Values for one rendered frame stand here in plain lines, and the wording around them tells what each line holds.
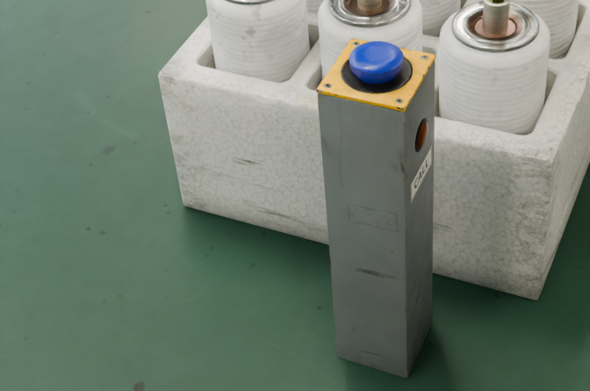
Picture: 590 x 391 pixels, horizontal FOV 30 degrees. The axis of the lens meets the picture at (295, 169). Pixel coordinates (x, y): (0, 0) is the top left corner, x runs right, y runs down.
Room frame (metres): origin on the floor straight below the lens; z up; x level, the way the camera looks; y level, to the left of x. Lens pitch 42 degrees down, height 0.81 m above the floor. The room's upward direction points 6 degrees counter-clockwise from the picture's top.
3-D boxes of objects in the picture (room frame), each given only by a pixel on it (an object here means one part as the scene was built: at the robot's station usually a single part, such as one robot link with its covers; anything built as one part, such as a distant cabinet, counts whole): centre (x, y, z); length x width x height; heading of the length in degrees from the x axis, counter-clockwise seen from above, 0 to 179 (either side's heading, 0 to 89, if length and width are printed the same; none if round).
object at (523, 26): (0.79, -0.19, 0.25); 0.08 x 0.08 x 0.01
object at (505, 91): (0.79, -0.19, 0.16); 0.10 x 0.10 x 0.18
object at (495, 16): (0.79, -0.19, 0.26); 0.02 x 0.02 x 0.03
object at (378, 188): (0.66, -0.07, 0.16); 0.07 x 0.07 x 0.31; 62
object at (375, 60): (0.66, -0.07, 0.32); 0.04 x 0.04 x 0.02
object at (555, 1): (0.90, -0.24, 0.16); 0.10 x 0.10 x 0.18
